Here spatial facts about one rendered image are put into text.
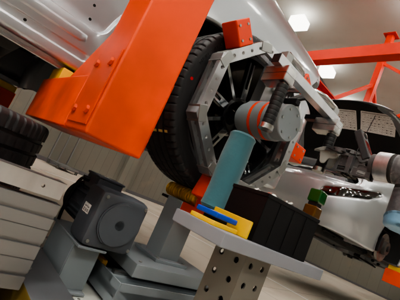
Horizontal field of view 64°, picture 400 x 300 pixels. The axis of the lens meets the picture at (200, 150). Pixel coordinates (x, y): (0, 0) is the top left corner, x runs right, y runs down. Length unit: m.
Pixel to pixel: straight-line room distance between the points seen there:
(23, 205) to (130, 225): 0.34
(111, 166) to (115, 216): 6.78
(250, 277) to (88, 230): 0.49
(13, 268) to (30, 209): 0.14
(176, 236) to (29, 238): 0.58
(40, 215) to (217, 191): 0.48
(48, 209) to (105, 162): 6.84
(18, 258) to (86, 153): 6.57
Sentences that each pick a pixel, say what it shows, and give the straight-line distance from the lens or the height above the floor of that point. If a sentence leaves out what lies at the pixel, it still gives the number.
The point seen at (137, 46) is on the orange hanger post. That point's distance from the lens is 0.83.
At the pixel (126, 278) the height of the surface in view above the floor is 0.17.
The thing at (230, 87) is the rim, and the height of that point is 0.93.
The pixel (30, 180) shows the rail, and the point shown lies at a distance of 0.85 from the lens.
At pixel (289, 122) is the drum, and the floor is 0.85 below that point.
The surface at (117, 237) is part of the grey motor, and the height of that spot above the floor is 0.29.
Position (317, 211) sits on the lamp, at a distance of 1.02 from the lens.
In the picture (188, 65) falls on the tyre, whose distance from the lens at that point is 1.12.
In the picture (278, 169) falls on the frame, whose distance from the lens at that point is 1.37.
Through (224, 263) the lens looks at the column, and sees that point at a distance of 0.81.
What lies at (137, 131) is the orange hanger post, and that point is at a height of 0.58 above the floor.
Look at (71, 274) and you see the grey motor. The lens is 1.12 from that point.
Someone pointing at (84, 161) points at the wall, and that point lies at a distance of 7.46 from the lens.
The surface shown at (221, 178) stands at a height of 0.57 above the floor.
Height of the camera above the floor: 0.48
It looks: 9 degrees up
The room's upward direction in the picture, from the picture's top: 24 degrees clockwise
